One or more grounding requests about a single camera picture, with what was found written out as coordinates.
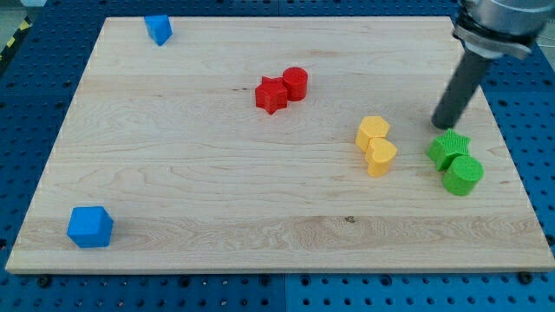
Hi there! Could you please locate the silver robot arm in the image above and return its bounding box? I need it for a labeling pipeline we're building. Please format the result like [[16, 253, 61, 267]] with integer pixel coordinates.
[[453, 0, 554, 60]]

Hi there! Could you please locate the blue triangle block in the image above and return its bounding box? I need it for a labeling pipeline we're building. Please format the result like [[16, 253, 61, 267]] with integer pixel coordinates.
[[144, 15, 173, 46]]

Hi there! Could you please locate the light wooden board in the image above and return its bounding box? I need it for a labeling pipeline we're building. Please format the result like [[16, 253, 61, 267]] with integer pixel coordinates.
[[6, 16, 554, 274]]

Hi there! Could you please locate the red star block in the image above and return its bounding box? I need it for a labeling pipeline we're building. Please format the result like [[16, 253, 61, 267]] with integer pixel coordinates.
[[255, 76, 288, 114]]

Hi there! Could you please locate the red cylinder block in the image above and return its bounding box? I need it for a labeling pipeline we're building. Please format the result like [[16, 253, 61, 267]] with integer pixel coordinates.
[[282, 67, 308, 101]]

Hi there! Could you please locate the yellow hexagon block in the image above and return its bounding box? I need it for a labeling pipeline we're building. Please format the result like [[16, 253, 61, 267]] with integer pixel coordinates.
[[355, 116, 390, 152]]

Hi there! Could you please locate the yellow heart block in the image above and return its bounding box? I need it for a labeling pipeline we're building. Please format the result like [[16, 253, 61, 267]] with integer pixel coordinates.
[[365, 138, 397, 178]]

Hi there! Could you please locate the green star block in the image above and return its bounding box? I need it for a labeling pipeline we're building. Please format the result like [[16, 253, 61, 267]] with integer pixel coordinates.
[[427, 128, 471, 171]]

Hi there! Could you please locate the green cylinder block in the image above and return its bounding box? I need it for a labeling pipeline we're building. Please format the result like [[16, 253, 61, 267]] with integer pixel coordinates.
[[442, 156, 484, 196]]

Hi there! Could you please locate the blue cube block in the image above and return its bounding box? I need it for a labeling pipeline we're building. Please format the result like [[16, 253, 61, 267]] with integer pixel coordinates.
[[66, 206, 114, 248]]

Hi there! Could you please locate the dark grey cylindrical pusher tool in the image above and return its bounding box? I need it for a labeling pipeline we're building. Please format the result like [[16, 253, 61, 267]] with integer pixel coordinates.
[[431, 50, 492, 130]]

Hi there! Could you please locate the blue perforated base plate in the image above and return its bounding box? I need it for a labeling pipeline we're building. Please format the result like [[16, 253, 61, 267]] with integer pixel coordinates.
[[1, 0, 554, 311]]

